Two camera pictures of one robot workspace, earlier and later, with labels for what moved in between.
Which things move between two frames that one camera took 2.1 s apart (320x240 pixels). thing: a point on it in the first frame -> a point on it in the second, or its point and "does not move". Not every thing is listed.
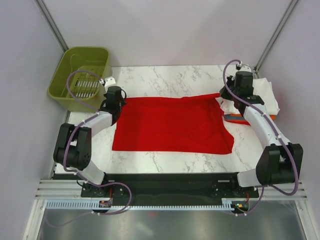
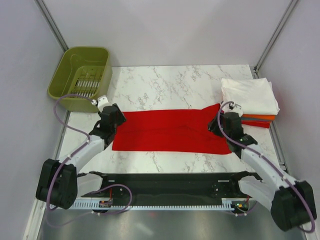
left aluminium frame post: [51, 21] does not move
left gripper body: [105, 95] -> [121, 119]
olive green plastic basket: [85, 86] does not move
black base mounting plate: [165, 189] does not move
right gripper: [223, 93] -> [213, 125]
